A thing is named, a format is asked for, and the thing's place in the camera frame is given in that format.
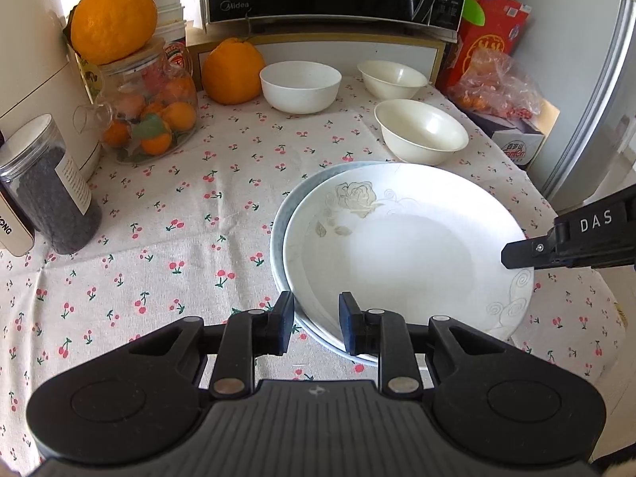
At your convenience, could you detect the red cardboard box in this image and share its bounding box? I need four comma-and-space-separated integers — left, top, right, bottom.
450, 0, 530, 90

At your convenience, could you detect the plastic bag of oranges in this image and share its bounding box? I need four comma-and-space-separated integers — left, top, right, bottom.
454, 50, 545, 120

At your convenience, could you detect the large orange with leaves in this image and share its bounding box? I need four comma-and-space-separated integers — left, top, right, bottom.
70, 0, 167, 66

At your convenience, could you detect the black and white cardboard box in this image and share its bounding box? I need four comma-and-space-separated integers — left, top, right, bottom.
464, 99, 560, 172

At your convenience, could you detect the cream air fryer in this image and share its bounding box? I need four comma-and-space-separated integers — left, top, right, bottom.
0, 0, 105, 258

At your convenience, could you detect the wooden microwave stand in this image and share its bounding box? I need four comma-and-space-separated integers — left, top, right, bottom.
185, 32, 446, 93

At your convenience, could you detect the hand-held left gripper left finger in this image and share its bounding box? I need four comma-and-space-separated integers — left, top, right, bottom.
132, 291, 297, 399

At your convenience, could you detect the red label paper cup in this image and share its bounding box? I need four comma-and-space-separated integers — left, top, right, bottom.
163, 37, 196, 78

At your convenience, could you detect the clear jar of black grains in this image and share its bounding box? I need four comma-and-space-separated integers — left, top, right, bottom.
0, 113, 103, 255

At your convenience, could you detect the cream bowl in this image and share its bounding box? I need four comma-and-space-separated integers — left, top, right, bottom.
357, 60, 429, 101
374, 98, 469, 166

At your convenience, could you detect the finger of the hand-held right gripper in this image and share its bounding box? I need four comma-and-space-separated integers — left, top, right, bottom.
501, 193, 636, 271

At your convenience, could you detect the silver refrigerator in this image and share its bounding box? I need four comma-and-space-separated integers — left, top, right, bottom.
489, 0, 636, 214

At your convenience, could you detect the stack of white tubs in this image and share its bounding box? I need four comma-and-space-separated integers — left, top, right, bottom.
151, 0, 187, 43

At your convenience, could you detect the white floral plate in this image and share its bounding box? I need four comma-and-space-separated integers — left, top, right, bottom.
282, 163, 535, 353

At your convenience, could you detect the large blue patterned plate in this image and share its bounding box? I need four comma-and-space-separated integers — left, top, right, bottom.
270, 160, 433, 368

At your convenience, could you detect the glass jar of small oranges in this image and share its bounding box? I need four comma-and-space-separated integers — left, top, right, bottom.
74, 37, 200, 166

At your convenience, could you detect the cherry print tablecloth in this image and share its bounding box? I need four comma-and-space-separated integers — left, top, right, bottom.
0, 74, 627, 477

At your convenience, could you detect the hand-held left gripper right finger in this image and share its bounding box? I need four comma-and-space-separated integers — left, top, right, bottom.
339, 291, 502, 399

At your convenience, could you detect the white bowl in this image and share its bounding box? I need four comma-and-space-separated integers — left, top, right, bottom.
259, 61, 343, 114

